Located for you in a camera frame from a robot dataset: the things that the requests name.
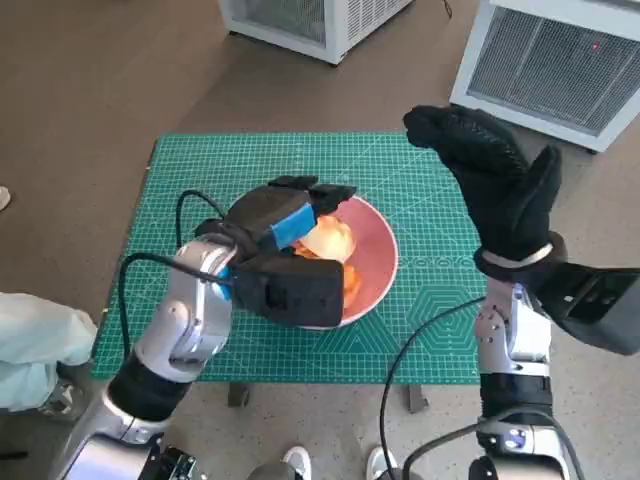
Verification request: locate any black left robot hand, blue tape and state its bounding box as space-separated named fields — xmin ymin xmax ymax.
xmin=219 ymin=174 xmax=359 ymax=261

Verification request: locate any right robot hand, black glove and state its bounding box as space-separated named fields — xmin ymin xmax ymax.
xmin=402 ymin=104 xmax=564 ymax=259

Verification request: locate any round toy bread bun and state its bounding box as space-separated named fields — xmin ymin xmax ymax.
xmin=302 ymin=215 xmax=357 ymax=264

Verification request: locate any long striped toy bread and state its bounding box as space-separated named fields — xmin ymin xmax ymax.
xmin=293 ymin=241 xmax=365 ymax=312

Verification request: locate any pink bowl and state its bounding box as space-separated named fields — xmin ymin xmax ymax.
xmin=297 ymin=195 xmax=400 ymax=331

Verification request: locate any green cutting mat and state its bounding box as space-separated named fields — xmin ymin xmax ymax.
xmin=89 ymin=131 xmax=489 ymax=386

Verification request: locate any white mesh cabinet, red light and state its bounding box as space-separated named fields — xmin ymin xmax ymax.
xmin=448 ymin=0 xmax=640 ymax=155

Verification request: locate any black electronic box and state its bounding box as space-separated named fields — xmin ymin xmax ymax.
xmin=149 ymin=444 xmax=197 ymax=480

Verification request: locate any person's grey shoe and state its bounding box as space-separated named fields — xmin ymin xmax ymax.
xmin=38 ymin=364 xmax=94 ymax=416

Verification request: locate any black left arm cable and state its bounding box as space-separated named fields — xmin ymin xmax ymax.
xmin=119 ymin=253 xmax=236 ymax=354
xmin=175 ymin=189 xmax=226 ymax=249

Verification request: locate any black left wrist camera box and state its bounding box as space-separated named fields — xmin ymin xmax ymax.
xmin=232 ymin=257 xmax=346 ymax=329

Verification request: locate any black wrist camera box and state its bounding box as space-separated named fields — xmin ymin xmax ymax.
xmin=232 ymin=257 xmax=346 ymax=329
xmin=529 ymin=264 xmax=640 ymax=357

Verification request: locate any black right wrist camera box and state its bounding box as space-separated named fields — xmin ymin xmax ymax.
xmin=529 ymin=264 xmax=640 ymax=357

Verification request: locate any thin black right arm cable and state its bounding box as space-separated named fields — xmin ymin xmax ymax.
xmin=379 ymin=295 xmax=487 ymax=480

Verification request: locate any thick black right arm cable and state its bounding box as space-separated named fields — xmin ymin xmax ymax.
xmin=403 ymin=405 xmax=594 ymax=480

